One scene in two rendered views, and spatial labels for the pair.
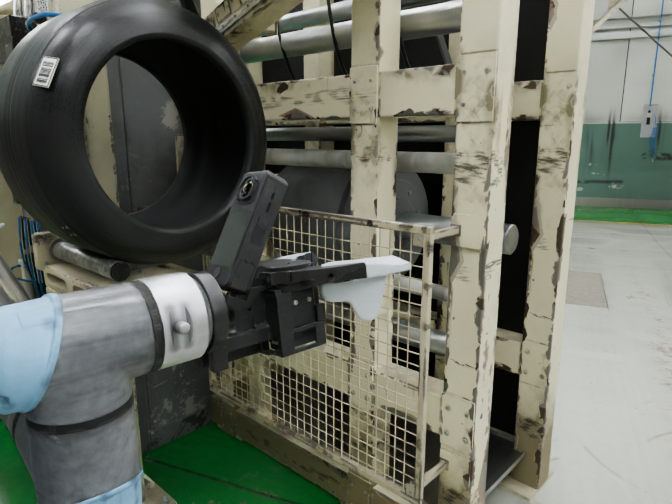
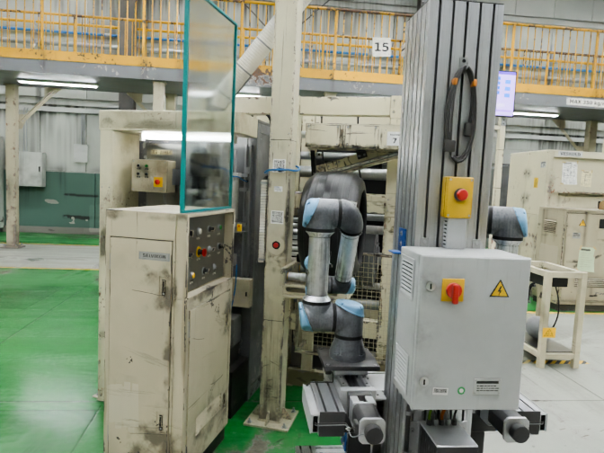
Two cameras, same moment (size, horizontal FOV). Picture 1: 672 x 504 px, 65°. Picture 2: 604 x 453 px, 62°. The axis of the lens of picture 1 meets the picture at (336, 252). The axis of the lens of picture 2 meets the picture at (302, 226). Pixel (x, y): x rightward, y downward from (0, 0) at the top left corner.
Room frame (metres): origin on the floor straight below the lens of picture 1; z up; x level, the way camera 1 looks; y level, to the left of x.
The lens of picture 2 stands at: (-1.09, 2.02, 1.43)
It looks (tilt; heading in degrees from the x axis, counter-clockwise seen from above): 5 degrees down; 331
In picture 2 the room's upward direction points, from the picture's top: 3 degrees clockwise
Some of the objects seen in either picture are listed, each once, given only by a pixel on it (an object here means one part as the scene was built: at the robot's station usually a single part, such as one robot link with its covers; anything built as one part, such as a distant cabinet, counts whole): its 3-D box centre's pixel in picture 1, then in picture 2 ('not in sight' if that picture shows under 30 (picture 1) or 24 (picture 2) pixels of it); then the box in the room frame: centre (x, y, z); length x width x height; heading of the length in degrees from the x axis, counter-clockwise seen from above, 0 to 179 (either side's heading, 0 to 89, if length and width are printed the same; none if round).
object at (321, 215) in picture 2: not in sight; (318, 265); (0.62, 0.97, 1.09); 0.15 x 0.12 x 0.55; 64
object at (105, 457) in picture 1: (81, 452); not in sight; (0.38, 0.21, 0.94); 0.11 x 0.08 x 0.11; 41
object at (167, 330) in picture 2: not in sight; (173, 335); (1.33, 1.37, 0.63); 0.56 x 0.41 x 1.27; 137
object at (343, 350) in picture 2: not in sight; (348, 344); (0.56, 0.85, 0.77); 0.15 x 0.15 x 0.10
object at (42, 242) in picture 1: (110, 241); (291, 271); (1.47, 0.64, 0.90); 0.40 x 0.03 x 0.10; 137
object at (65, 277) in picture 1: (89, 285); (315, 289); (1.24, 0.61, 0.83); 0.36 x 0.09 x 0.06; 47
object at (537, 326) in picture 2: not in sight; (542, 311); (1.62, -1.93, 0.40); 0.60 x 0.35 x 0.80; 157
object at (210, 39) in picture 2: not in sight; (211, 109); (1.22, 1.24, 1.74); 0.55 x 0.02 x 0.95; 137
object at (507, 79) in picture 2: not in sight; (491, 93); (3.25, -2.95, 2.60); 0.60 x 0.05 x 0.55; 67
